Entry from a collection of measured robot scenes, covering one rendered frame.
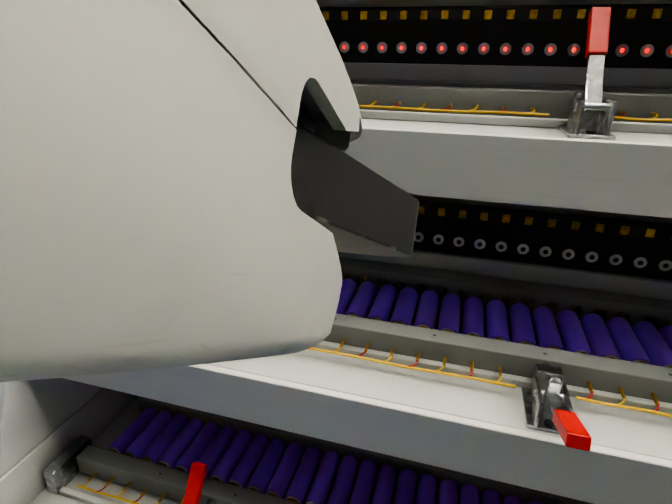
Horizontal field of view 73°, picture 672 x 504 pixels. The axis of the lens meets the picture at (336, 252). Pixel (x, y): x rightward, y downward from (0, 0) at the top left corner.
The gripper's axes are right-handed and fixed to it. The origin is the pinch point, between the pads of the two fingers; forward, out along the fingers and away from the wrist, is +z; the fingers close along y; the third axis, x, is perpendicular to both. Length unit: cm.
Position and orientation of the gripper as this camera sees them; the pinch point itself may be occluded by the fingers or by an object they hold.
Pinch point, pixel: (242, 234)
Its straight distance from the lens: 15.7
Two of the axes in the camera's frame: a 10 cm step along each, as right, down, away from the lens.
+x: 1.6, -9.8, 1.0
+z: 2.1, 1.4, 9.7
